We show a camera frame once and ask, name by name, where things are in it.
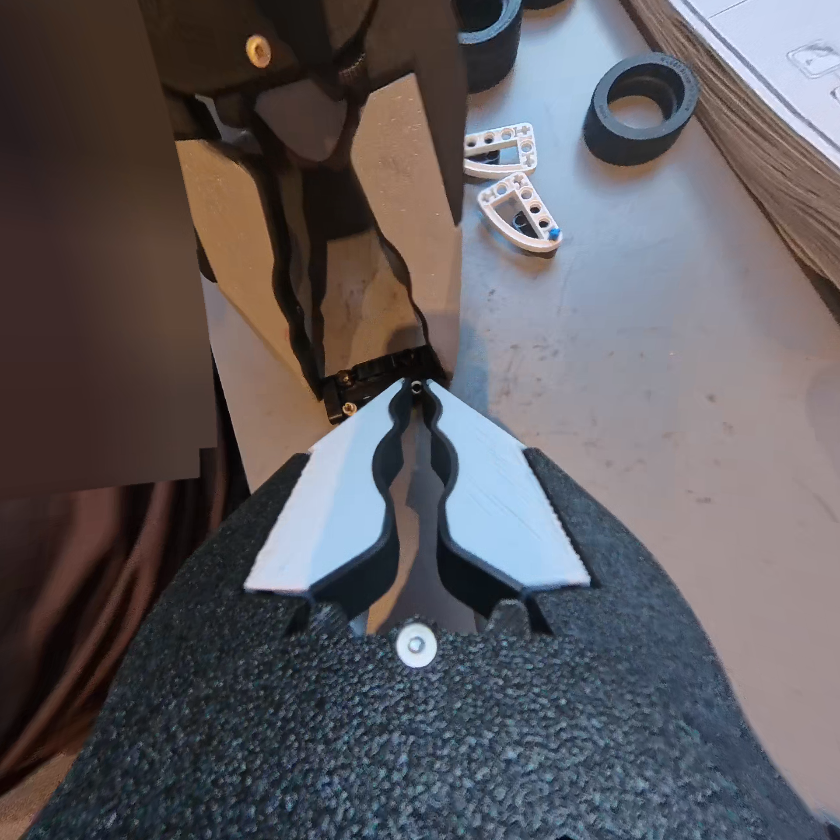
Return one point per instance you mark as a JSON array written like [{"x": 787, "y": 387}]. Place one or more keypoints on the white curved toy panel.
[
  {"x": 476, "y": 164},
  {"x": 502, "y": 220}
]

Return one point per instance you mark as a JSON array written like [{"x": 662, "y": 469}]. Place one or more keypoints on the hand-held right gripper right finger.
[{"x": 512, "y": 518}]

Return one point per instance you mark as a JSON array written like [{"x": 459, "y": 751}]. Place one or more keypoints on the person's brown shirt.
[{"x": 98, "y": 623}]

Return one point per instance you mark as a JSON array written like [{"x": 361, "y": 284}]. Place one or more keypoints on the black toy tire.
[
  {"x": 604, "y": 141},
  {"x": 492, "y": 59},
  {"x": 544, "y": 3}
]

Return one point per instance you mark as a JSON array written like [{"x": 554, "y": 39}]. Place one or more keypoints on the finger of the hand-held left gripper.
[
  {"x": 420, "y": 216},
  {"x": 236, "y": 229}
]

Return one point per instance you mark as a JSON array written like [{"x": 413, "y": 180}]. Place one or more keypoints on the open instruction booklet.
[{"x": 774, "y": 131}]

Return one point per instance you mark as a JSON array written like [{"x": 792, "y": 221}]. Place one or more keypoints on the grey desk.
[{"x": 656, "y": 394}]

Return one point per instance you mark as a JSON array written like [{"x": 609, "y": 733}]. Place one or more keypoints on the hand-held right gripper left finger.
[{"x": 321, "y": 518}]

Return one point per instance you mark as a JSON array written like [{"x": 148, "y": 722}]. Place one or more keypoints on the black patterned toy beam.
[{"x": 374, "y": 380}]

